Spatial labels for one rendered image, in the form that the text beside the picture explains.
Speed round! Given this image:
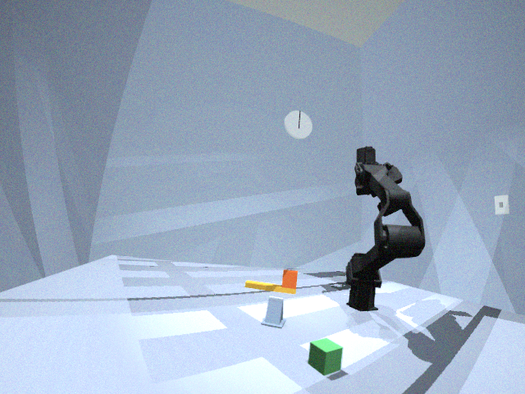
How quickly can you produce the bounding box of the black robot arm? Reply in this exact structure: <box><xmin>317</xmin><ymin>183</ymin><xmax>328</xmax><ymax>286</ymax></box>
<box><xmin>345</xmin><ymin>146</ymin><xmax>426</xmax><ymax>311</ymax></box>

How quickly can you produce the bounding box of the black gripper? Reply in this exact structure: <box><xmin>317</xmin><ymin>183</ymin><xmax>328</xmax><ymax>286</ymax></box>
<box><xmin>368</xmin><ymin>191</ymin><xmax>399</xmax><ymax>217</ymax></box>

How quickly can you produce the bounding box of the green cube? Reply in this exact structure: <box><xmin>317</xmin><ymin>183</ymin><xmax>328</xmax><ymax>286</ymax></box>
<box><xmin>308</xmin><ymin>338</ymin><xmax>343</xmax><ymax>376</ymax></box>

